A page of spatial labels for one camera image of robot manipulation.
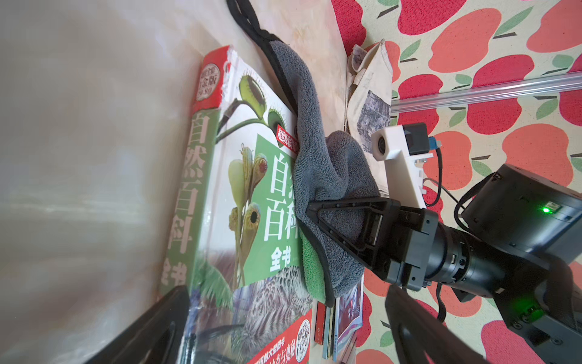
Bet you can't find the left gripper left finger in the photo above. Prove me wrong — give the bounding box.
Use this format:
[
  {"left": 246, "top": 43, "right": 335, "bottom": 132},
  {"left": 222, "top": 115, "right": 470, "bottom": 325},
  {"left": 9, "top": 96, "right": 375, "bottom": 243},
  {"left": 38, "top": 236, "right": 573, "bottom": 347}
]
[{"left": 88, "top": 285, "right": 190, "bottom": 363}]

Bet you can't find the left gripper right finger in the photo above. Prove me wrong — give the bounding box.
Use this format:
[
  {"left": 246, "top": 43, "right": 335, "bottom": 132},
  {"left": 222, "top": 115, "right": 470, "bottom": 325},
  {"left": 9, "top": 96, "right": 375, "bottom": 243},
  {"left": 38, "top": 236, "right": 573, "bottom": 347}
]
[{"left": 385, "top": 285, "right": 486, "bottom": 363}]

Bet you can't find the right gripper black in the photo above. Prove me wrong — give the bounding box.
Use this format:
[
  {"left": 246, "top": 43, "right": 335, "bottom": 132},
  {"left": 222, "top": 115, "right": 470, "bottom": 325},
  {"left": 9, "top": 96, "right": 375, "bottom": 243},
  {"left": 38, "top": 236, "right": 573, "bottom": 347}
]
[{"left": 307, "top": 197, "right": 471, "bottom": 291}]

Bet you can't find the grey microfibre cloth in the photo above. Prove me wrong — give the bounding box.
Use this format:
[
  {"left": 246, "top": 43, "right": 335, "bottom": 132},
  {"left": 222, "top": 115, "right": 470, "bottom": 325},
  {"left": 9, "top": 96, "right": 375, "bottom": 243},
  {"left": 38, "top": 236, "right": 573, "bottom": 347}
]
[{"left": 227, "top": 1, "right": 380, "bottom": 306}]

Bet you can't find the blue science book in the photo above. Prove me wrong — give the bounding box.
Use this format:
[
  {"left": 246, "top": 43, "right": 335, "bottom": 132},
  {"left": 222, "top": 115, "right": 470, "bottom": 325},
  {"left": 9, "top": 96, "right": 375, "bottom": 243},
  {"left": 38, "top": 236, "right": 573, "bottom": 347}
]
[{"left": 333, "top": 278, "right": 364, "bottom": 362}]

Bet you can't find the red manga book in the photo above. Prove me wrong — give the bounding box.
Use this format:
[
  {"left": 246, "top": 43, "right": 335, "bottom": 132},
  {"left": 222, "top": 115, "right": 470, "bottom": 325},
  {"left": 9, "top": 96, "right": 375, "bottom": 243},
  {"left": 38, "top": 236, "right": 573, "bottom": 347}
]
[{"left": 314, "top": 302, "right": 327, "bottom": 345}]

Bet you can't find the red green book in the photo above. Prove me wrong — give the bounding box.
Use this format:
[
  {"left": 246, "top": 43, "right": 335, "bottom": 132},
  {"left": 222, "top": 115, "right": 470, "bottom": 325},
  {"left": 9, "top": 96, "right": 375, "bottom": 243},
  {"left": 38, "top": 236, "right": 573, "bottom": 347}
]
[{"left": 159, "top": 45, "right": 314, "bottom": 363}]

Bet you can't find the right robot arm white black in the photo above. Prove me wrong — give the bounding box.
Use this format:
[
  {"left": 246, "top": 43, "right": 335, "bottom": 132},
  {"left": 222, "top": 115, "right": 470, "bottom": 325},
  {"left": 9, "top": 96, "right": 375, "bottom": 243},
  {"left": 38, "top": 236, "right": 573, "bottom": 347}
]
[{"left": 307, "top": 164, "right": 581, "bottom": 363}]

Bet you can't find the folded newspaper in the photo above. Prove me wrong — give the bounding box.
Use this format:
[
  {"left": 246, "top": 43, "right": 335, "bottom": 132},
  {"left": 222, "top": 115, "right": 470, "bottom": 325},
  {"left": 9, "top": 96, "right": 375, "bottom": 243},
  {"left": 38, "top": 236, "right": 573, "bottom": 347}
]
[{"left": 344, "top": 39, "right": 395, "bottom": 156}]

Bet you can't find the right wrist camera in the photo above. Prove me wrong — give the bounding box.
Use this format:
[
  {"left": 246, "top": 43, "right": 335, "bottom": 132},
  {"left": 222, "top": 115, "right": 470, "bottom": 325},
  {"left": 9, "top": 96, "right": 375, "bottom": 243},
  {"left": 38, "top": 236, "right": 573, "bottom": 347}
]
[{"left": 371, "top": 123, "right": 442, "bottom": 209}]

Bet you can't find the right aluminium frame post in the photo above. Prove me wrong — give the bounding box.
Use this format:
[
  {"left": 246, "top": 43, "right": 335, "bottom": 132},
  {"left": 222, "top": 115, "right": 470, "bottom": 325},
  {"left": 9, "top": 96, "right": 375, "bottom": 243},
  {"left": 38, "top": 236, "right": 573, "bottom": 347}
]
[{"left": 391, "top": 72, "right": 581, "bottom": 114}]

